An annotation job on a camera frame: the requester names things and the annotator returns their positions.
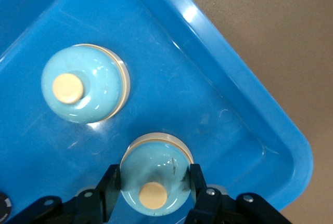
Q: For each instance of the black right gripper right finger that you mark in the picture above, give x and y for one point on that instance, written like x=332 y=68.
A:
x=208 y=208

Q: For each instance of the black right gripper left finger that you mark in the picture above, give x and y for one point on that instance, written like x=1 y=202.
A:
x=101 y=203

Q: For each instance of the light blue desk bell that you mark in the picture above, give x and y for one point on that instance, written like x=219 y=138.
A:
x=86 y=83
x=153 y=166

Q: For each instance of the blue plastic tray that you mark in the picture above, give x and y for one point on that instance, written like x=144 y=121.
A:
x=182 y=91

